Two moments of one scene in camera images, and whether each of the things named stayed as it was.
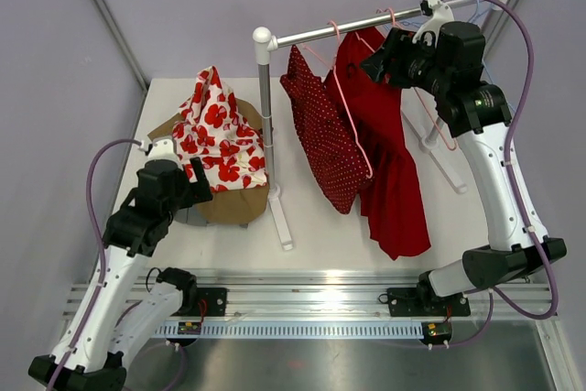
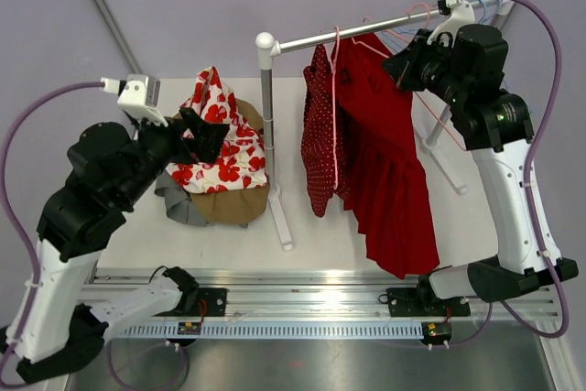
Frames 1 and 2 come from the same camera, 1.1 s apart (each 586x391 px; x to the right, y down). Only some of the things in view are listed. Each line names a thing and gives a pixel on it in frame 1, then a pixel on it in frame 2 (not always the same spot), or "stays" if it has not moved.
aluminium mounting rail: [298, 296] stays
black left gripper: [196, 191] → [205, 145]
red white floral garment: [208, 127] stays
